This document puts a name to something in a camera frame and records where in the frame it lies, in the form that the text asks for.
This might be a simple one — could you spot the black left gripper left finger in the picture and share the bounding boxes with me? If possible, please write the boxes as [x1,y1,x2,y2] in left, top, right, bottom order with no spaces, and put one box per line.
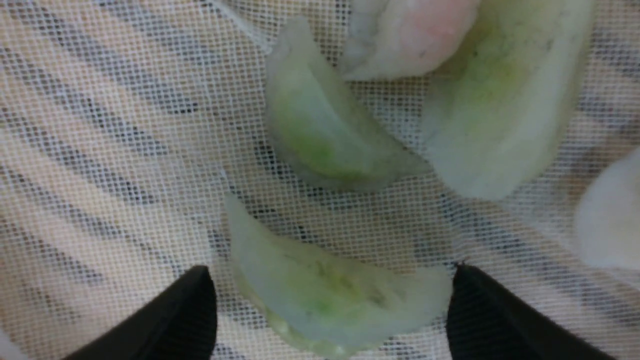
[67,265,218,360]

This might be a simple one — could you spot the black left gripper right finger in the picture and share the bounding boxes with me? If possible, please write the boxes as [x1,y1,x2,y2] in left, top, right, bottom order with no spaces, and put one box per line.
[445,263,611,360]

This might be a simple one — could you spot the pale green steamed dumpling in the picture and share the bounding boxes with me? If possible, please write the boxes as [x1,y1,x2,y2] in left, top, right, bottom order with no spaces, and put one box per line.
[421,0,597,201]

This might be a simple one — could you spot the pink white steamed dumpling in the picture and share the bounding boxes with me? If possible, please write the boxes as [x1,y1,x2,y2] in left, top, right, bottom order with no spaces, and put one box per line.
[337,0,481,81]

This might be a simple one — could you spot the white mesh steamer liner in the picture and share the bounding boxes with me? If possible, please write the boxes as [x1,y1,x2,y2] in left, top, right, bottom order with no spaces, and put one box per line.
[0,0,639,360]

